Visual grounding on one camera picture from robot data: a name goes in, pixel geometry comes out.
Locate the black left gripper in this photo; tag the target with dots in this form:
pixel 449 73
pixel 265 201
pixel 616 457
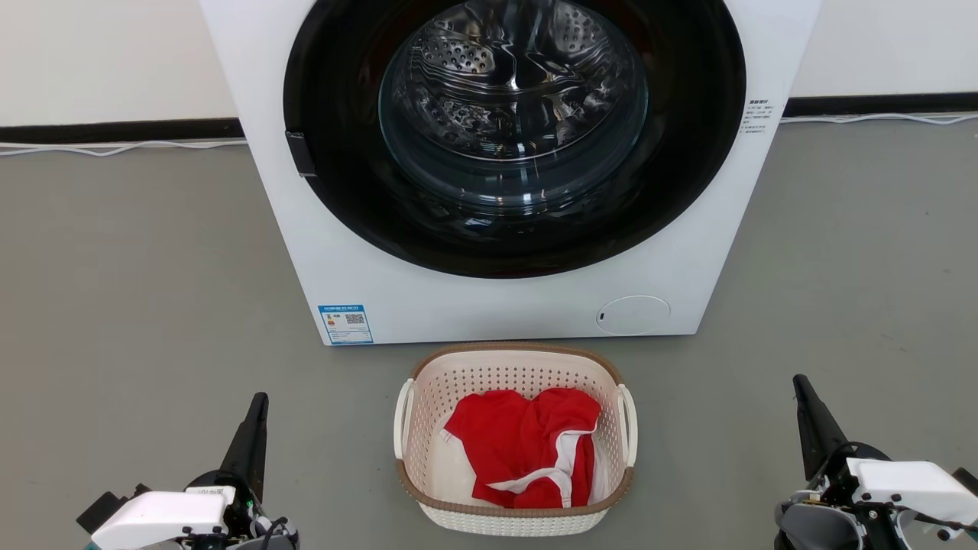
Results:
pixel 244 519

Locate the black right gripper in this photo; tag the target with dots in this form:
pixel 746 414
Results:
pixel 840 470

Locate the cream plastic laundry basket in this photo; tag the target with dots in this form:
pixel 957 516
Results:
pixel 504 523

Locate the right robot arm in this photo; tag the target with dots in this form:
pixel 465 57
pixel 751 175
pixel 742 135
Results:
pixel 817 527

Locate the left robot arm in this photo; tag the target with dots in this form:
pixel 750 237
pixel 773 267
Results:
pixel 107 508

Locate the blue energy label sticker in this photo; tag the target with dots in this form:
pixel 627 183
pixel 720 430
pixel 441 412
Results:
pixel 345 325

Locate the white front-load washing machine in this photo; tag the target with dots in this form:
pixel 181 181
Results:
pixel 688 267

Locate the round white filter cover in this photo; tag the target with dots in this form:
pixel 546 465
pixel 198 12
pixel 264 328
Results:
pixel 633 315

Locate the red garment with white trim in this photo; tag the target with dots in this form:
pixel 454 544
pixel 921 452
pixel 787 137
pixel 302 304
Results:
pixel 504 443

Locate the black round washer door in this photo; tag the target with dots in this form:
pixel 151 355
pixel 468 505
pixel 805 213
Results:
pixel 344 191

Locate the small printed text label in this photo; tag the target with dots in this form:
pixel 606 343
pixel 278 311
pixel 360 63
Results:
pixel 758 114

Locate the steel perforated washer drum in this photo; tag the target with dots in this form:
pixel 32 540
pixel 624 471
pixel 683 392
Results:
pixel 474 61

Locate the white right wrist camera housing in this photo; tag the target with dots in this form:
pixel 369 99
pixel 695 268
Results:
pixel 917 485

